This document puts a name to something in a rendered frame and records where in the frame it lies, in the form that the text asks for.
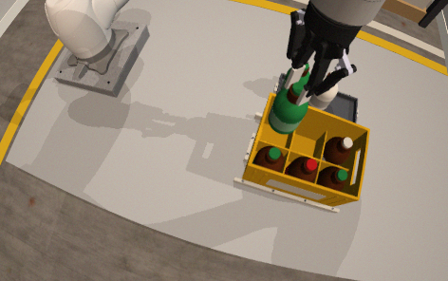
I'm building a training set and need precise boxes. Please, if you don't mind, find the brown bottle with red cap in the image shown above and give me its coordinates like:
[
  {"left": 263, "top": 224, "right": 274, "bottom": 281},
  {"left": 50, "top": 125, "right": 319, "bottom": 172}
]
[{"left": 285, "top": 157, "right": 318, "bottom": 182}]

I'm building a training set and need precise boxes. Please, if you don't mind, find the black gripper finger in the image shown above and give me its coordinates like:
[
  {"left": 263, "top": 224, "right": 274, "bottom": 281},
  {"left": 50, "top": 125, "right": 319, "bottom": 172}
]
[
  {"left": 296, "top": 41, "right": 357, "bottom": 106},
  {"left": 285, "top": 9, "right": 315, "bottom": 89}
]

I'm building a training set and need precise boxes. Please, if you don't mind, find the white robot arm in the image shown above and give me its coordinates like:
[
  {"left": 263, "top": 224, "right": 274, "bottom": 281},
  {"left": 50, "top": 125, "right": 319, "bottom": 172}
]
[{"left": 45, "top": 0, "right": 385, "bottom": 80}]

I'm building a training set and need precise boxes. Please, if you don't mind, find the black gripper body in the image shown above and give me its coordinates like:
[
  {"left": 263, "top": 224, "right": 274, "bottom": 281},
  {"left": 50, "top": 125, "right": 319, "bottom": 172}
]
[{"left": 304, "top": 0, "right": 361, "bottom": 59}]

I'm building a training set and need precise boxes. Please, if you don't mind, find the cream-white bottle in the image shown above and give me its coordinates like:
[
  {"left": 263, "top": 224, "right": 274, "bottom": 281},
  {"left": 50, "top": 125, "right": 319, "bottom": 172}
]
[{"left": 308, "top": 84, "right": 338, "bottom": 110}]

